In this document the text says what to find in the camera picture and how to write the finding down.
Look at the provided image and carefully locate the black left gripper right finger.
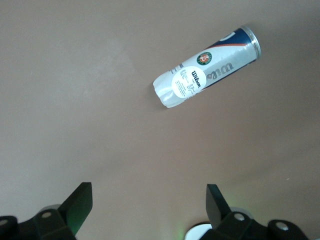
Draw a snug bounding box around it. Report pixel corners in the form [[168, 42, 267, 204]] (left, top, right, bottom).
[[201, 184, 310, 240]]

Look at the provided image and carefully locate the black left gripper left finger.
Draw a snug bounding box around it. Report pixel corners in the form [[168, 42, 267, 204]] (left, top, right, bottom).
[[0, 182, 94, 240]]

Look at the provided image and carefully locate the brown table mat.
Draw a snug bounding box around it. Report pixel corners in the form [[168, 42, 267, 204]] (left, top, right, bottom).
[[0, 0, 320, 240]]

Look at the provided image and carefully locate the clear plastic ball canister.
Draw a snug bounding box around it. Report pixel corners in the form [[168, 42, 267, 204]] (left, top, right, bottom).
[[152, 24, 262, 109]]

